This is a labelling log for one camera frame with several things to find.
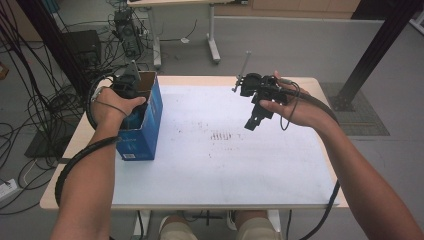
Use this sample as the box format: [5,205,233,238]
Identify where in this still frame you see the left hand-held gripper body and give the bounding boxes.
[111,59,148,101]

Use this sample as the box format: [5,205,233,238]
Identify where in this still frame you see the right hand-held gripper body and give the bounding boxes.
[231,50,298,105]

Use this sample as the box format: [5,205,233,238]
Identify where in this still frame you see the blue cardboard box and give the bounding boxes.
[114,70,165,162]

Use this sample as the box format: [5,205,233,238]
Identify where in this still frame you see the person's left hand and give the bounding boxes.
[91,85,148,134]

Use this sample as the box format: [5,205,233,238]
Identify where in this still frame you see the person's right hand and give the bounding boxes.
[259,70,338,130]

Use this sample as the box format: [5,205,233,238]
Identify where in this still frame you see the black computer tower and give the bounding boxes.
[112,8,145,58]

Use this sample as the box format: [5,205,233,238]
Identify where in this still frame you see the black equipment case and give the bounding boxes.
[62,29,103,68]

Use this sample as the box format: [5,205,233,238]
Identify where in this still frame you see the white desk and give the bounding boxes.
[126,0,250,70]

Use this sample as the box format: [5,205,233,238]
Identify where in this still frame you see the grey floor mat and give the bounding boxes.
[319,81,391,137]

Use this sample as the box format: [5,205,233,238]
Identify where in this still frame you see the black floor mat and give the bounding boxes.
[24,122,82,160]

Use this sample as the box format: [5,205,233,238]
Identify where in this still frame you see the white table leg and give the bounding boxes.
[133,209,153,238]
[266,209,283,236]

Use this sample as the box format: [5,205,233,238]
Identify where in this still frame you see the person's right leg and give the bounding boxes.
[233,209,283,240]

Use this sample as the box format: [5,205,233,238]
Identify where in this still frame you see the person's leg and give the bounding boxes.
[233,209,283,240]
[159,214,202,240]

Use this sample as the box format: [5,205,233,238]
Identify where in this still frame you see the person's left leg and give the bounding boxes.
[159,214,202,240]

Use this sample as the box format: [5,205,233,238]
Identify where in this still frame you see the white power strip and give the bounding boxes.
[0,178,19,203]

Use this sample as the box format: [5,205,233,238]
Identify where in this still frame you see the thin grey left gripper cable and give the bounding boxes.
[92,97,130,118]

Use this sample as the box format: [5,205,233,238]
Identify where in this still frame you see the thin black right gripper cable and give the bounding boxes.
[279,79,302,132]

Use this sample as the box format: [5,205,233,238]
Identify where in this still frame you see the tangle of black floor cables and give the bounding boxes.
[0,0,152,216]

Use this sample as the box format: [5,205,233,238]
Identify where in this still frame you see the black metal post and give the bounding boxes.
[329,0,424,112]
[14,0,95,98]

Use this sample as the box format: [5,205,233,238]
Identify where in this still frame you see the thick black right gripper cable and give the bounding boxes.
[283,87,342,240]

